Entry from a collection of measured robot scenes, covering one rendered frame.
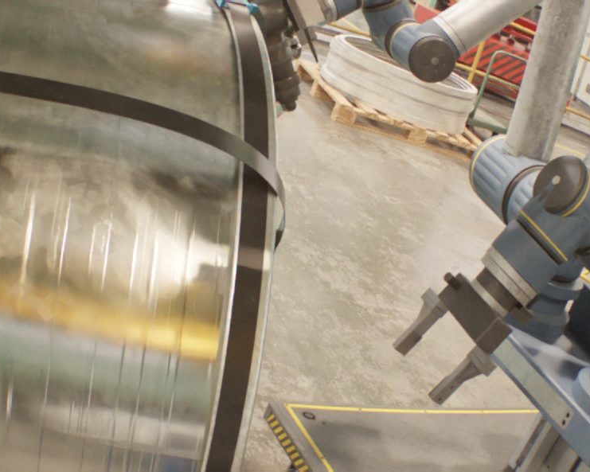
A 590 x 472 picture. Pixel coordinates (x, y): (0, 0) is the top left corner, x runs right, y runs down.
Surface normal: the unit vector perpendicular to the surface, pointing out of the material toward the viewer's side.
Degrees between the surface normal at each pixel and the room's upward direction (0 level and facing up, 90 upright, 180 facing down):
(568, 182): 65
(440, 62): 90
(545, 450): 90
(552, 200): 70
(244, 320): 57
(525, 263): 76
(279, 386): 0
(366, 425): 0
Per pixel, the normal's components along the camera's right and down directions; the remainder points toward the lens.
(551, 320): 0.43, -0.64
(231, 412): 0.39, 0.07
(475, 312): -0.65, -0.49
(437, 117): 0.41, 0.46
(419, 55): 0.14, 0.40
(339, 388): 0.33, -0.88
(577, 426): -0.87, -0.15
